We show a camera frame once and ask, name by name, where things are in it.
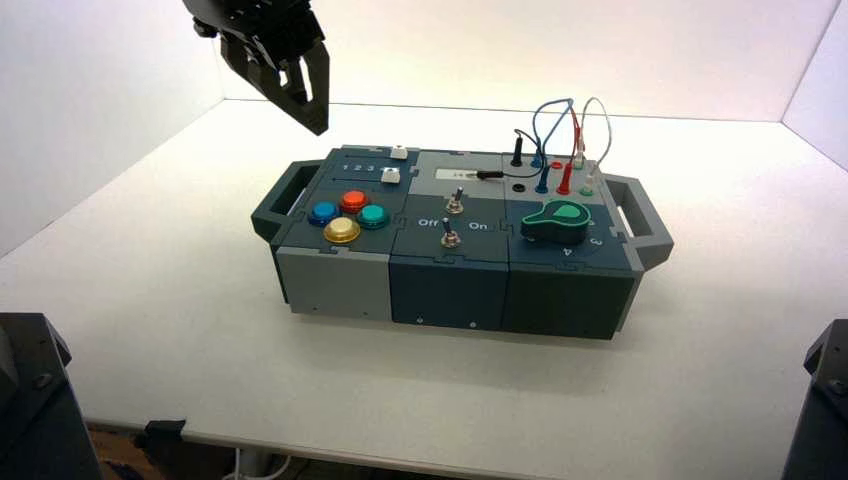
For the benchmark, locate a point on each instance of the blue push button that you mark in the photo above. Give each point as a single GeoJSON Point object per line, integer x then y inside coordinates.
{"type": "Point", "coordinates": [324, 212]}

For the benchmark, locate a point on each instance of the teal push button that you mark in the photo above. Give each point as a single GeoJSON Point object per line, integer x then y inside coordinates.
{"type": "Point", "coordinates": [373, 215]}

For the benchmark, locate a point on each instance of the grey display screen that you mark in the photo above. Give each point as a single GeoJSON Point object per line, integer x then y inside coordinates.
{"type": "Point", "coordinates": [450, 175]}

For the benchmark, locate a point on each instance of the black table clamp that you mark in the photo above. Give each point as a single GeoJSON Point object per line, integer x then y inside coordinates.
{"type": "Point", "coordinates": [162, 434]}

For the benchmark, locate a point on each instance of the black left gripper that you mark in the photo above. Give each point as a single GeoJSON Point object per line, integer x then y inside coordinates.
{"type": "Point", "coordinates": [265, 26]}

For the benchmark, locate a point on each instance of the metal toggle switch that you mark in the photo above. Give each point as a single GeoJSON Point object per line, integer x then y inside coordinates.
{"type": "Point", "coordinates": [450, 235]}
{"type": "Point", "coordinates": [455, 202]}

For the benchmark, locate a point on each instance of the green rotary knob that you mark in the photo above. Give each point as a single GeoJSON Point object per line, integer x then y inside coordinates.
{"type": "Point", "coordinates": [553, 225]}

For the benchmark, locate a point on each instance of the grey and blue control box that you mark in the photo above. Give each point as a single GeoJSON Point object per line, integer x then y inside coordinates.
{"type": "Point", "coordinates": [450, 291]}

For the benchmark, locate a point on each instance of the orange push button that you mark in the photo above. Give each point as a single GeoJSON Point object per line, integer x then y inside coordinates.
{"type": "Point", "coordinates": [354, 201]}

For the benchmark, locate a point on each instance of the white slider knob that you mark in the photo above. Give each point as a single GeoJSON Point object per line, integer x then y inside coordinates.
{"type": "Point", "coordinates": [398, 152]}
{"type": "Point", "coordinates": [390, 175]}

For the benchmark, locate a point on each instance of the yellow push button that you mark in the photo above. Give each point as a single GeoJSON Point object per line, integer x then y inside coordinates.
{"type": "Point", "coordinates": [342, 230]}

